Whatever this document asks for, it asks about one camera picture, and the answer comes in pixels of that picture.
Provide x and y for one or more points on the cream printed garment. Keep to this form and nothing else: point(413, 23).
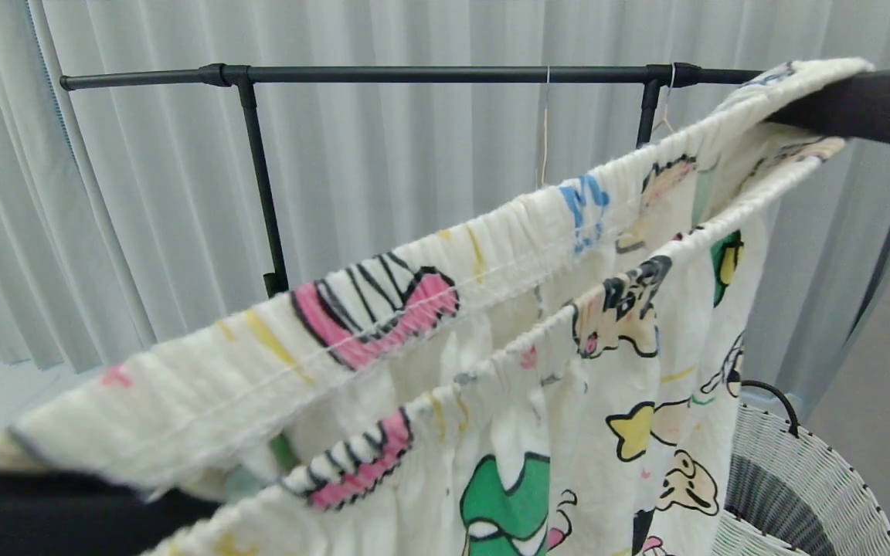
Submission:
point(491, 255)

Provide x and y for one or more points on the pink clothes hanger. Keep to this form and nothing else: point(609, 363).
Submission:
point(545, 154)
point(664, 122)

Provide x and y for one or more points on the black clothes rack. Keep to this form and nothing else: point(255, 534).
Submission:
point(414, 74)

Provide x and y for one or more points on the white laundry basket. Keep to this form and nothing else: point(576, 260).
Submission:
point(839, 494)

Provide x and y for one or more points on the white curtain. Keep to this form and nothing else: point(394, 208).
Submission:
point(144, 193)

